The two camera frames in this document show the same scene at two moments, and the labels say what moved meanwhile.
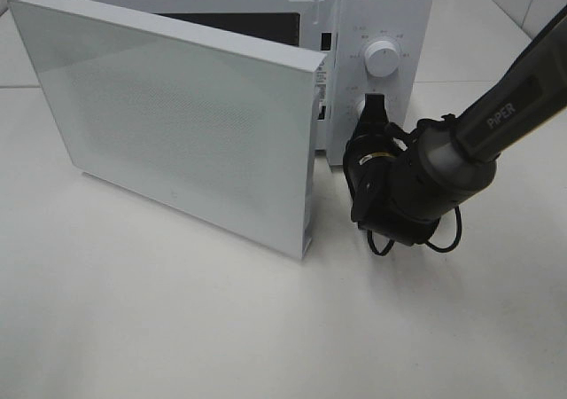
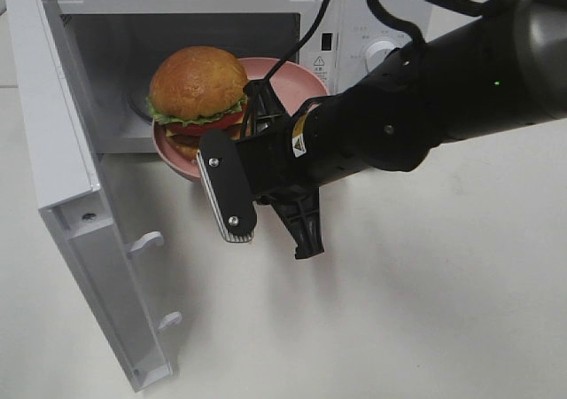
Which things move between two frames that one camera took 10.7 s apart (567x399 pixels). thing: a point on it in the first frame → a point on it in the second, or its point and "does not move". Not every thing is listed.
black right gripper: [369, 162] → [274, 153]
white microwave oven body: [375, 30] does not move
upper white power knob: [382, 58] does not move
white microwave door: [226, 130] → [69, 188]
